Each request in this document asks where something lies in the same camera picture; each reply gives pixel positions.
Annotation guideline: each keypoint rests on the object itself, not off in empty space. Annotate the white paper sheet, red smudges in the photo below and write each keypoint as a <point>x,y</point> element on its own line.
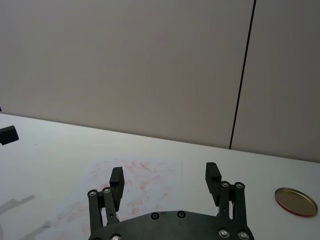
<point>150,185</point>

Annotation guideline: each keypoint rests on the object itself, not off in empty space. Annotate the round gold metal lid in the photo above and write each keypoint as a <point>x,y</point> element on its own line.
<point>295,202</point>

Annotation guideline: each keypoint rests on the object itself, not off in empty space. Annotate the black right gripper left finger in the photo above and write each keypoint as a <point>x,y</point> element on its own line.
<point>117,186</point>

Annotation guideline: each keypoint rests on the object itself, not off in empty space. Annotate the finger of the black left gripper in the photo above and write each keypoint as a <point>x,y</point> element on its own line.
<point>8,136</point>

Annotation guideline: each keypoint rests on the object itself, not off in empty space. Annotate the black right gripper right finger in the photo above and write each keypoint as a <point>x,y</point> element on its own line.
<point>212,182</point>

